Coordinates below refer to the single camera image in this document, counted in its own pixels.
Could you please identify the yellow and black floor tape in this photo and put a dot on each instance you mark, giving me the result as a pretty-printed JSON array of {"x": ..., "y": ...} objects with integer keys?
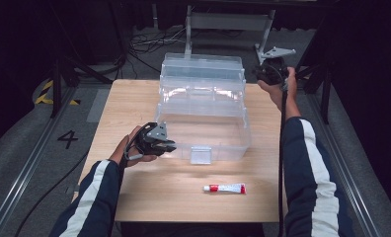
[{"x": 45, "y": 97}]

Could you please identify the person's right hand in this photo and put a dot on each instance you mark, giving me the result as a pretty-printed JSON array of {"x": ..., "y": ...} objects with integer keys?
[{"x": 282, "y": 94}]

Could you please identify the black metal stand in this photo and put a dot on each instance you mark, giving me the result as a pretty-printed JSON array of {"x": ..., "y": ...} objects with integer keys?
[
  {"x": 325, "y": 95},
  {"x": 57, "y": 85}
]

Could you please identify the grey metal floor rail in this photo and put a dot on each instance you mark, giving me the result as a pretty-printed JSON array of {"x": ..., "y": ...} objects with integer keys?
[
  {"x": 25, "y": 171},
  {"x": 354, "y": 177}
]

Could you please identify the red and white tube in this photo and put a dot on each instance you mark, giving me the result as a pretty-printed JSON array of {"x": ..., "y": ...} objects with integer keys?
[{"x": 226, "y": 188}]

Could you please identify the person's left hand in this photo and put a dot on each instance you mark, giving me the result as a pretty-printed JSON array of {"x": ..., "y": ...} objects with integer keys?
[{"x": 121, "y": 151}]

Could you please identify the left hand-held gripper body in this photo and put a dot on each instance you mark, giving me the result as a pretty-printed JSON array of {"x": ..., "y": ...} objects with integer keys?
[{"x": 149, "y": 143}]

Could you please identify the grey metal frame stand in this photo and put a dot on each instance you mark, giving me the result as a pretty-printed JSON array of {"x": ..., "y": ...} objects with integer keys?
[{"x": 229, "y": 21}]

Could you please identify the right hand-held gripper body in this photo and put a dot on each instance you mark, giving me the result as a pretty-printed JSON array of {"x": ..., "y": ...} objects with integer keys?
[{"x": 274, "y": 70}]

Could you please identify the clear plastic storage box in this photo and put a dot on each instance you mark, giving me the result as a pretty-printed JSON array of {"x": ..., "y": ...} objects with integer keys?
[{"x": 203, "y": 112}]

